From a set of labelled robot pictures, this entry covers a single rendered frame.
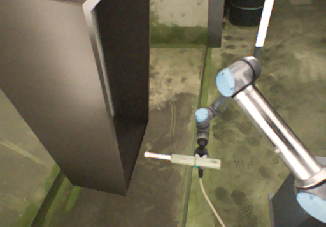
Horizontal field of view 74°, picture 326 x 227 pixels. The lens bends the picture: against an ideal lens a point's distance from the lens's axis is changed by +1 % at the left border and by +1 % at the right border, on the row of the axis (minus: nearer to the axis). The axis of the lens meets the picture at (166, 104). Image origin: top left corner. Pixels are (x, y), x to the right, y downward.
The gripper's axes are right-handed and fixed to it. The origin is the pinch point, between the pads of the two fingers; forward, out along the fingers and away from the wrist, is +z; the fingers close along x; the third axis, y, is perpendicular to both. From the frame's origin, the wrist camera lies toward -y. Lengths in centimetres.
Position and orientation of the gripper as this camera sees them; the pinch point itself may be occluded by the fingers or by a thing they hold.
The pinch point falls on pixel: (200, 165)
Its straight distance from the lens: 143.2
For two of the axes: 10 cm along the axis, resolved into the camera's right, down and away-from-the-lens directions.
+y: 0.7, 7.2, 6.9
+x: -9.8, -0.8, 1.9
